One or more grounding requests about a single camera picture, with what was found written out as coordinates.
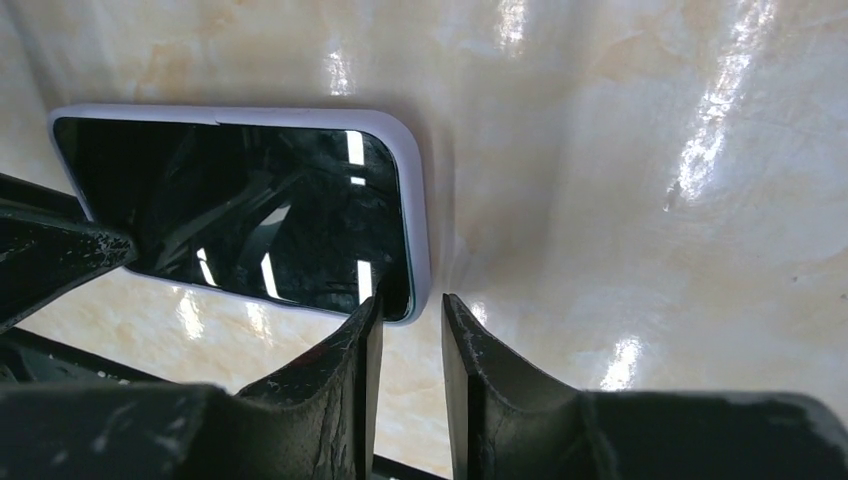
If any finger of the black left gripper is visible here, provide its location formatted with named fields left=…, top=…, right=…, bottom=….
left=1, top=174, right=138, bottom=332

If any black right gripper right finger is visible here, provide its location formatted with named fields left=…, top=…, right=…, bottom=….
left=442, top=294, right=847, bottom=479

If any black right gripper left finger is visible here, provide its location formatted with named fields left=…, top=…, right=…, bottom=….
left=1, top=297, right=383, bottom=479

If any black smartphone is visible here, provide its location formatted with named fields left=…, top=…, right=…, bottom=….
left=52, top=116, right=413, bottom=323

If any lavender phone case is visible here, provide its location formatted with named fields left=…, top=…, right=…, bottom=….
left=47, top=103, right=433, bottom=327

